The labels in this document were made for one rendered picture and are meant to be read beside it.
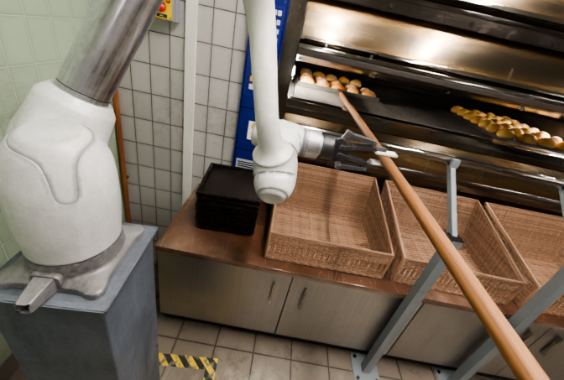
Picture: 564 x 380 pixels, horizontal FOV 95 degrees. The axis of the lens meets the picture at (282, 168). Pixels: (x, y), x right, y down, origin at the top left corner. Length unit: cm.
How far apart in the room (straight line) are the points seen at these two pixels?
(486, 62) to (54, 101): 157
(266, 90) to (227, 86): 83
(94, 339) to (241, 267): 66
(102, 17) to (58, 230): 40
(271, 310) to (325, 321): 27
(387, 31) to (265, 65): 88
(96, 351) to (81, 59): 58
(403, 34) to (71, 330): 147
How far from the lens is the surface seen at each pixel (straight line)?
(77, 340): 72
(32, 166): 51
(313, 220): 148
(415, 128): 153
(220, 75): 140
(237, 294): 137
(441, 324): 161
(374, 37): 137
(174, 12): 138
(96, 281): 61
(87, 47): 67
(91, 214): 54
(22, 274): 67
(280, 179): 61
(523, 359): 47
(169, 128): 158
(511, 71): 164
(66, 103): 67
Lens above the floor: 148
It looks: 28 degrees down
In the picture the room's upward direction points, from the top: 13 degrees clockwise
